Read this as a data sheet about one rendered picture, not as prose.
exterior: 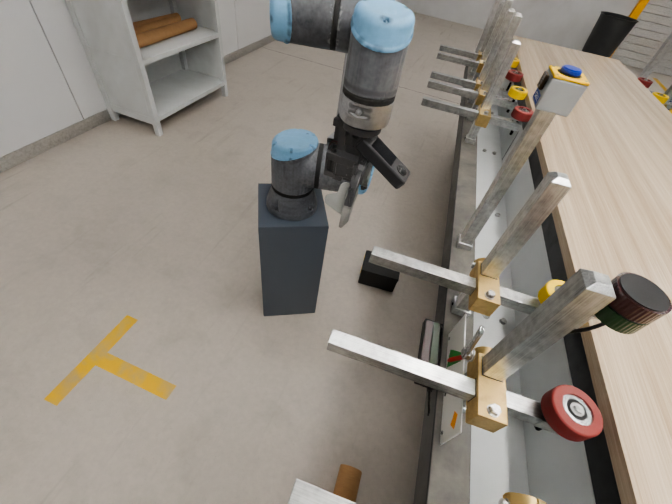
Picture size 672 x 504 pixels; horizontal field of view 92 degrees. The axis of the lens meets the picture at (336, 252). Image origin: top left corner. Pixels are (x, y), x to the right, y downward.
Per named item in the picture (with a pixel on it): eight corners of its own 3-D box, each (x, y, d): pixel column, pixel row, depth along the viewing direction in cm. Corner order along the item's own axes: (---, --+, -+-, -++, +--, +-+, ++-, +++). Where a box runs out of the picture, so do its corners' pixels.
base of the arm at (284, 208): (266, 221, 115) (265, 199, 107) (265, 187, 127) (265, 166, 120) (319, 220, 119) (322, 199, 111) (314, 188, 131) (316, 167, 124)
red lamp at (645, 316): (609, 314, 38) (624, 303, 37) (597, 276, 42) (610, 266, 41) (663, 331, 38) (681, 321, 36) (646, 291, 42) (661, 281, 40)
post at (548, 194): (446, 321, 90) (554, 177, 55) (446, 310, 93) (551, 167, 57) (458, 325, 90) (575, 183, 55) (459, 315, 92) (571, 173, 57)
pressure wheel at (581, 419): (517, 442, 58) (558, 425, 49) (514, 398, 63) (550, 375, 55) (563, 459, 57) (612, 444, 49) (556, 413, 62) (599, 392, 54)
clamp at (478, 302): (465, 309, 74) (475, 296, 70) (467, 266, 83) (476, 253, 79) (492, 318, 73) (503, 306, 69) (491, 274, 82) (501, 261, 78)
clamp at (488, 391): (464, 423, 57) (477, 414, 53) (467, 354, 66) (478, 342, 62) (496, 434, 56) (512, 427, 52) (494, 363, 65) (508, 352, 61)
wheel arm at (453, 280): (367, 265, 78) (371, 253, 75) (370, 255, 81) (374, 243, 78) (550, 325, 74) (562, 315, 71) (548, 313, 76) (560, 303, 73)
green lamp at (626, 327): (594, 324, 40) (607, 315, 38) (584, 287, 44) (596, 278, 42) (645, 341, 39) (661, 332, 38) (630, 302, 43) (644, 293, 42)
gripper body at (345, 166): (336, 160, 71) (344, 105, 62) (373, 172, 69) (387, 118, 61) (322, 178, 66) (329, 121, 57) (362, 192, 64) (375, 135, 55)
